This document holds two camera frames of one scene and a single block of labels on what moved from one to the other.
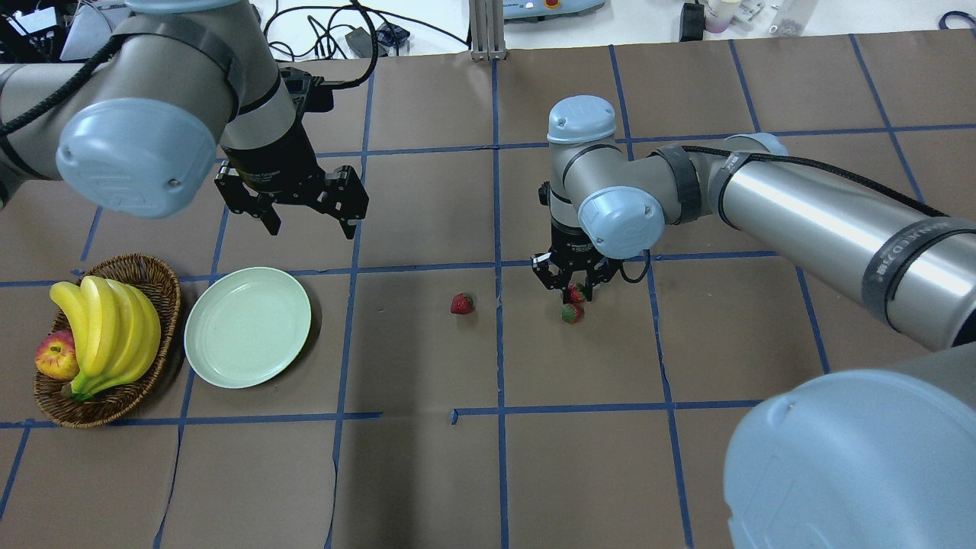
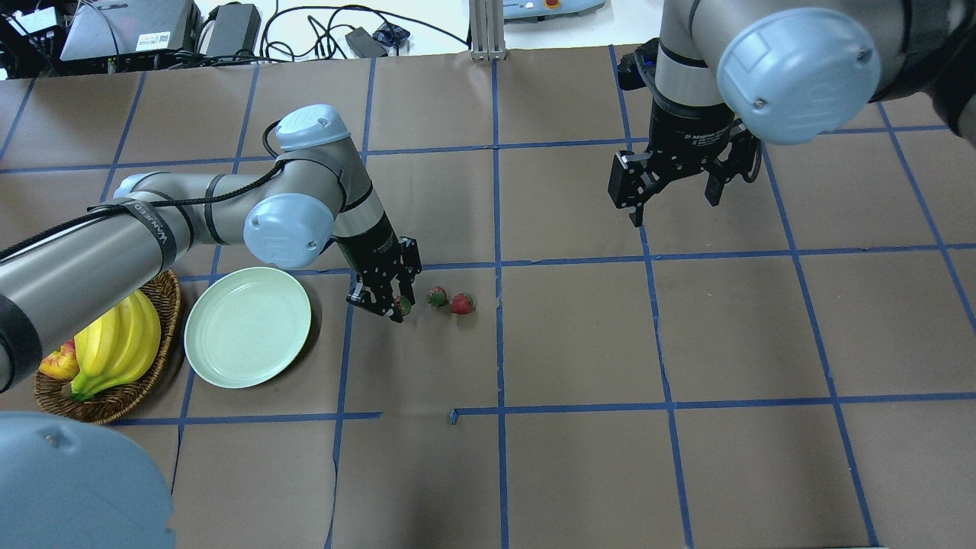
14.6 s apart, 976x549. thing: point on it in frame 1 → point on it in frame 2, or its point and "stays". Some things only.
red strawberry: (572, 313) → (403, 303)
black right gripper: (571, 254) → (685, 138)
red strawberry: (463, 303) stays
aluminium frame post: (487, 30) stays
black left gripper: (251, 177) → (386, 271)
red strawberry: (576, 293) → (437, 296)
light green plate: (246, 328) stays
